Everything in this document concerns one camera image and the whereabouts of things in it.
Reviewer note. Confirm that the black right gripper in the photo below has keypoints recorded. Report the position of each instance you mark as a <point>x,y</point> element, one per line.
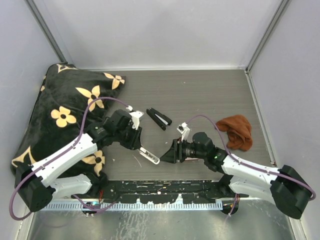
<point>175,152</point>

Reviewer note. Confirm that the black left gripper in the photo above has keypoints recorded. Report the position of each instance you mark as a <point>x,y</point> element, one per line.
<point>134,143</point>

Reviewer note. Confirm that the black stapler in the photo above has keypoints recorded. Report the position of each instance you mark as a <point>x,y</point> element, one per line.
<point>160,119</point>

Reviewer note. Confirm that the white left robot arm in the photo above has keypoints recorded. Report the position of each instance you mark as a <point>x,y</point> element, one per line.
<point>41,182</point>

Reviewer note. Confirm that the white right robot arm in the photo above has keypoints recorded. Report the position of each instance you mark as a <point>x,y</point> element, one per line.
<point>283,187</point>

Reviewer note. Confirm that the black floral cushion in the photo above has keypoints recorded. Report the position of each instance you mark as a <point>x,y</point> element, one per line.
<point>65,94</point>

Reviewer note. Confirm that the orange brown cloth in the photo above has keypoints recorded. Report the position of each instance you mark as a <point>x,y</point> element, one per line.
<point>239,132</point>

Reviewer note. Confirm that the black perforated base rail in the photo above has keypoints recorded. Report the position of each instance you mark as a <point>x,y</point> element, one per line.
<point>160,191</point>

